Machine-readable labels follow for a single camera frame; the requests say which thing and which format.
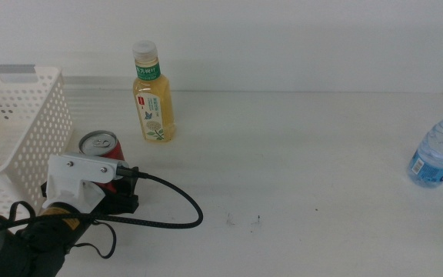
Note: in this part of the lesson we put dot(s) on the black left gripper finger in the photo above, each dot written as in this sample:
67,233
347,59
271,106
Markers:
128,186

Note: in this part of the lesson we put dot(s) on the clear water bottle blue cap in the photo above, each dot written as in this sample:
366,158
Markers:
437,154

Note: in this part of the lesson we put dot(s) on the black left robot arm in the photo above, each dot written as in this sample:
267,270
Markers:
21,246

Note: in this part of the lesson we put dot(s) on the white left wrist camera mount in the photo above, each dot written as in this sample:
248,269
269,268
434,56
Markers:
75,173

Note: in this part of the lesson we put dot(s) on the white perforated plastic basket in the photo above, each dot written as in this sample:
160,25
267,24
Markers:
21,127

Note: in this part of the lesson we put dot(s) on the yellow tea bottle white cap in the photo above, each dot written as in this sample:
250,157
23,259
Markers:
154,111

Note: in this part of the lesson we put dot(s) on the red soda can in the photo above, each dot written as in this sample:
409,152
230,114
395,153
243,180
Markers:
98,143

